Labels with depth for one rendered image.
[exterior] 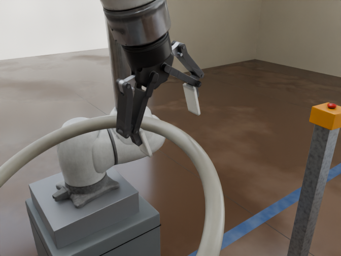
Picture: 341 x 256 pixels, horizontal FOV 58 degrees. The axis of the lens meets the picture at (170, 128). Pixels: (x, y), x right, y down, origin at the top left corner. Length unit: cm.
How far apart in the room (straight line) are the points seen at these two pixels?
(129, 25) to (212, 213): 29
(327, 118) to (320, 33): 558
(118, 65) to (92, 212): 50
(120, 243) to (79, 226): 17
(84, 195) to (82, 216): 9
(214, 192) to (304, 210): 136
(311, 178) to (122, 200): 99
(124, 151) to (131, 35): 71
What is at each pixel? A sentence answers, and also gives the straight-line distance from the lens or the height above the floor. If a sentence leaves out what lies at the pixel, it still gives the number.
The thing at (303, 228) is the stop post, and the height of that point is 40.
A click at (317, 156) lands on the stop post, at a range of 166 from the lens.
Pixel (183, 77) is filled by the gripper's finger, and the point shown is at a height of 144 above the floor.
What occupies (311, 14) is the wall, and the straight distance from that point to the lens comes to 717.
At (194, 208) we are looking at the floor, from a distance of 252.
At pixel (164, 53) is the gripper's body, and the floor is 149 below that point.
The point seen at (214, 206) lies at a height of 128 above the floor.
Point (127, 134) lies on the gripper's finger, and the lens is 52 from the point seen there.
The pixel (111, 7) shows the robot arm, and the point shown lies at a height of 156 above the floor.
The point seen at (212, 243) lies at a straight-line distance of 46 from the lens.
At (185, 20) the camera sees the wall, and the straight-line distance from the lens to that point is 630.
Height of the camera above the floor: 158
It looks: 24 degrees down
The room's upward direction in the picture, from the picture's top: straight up
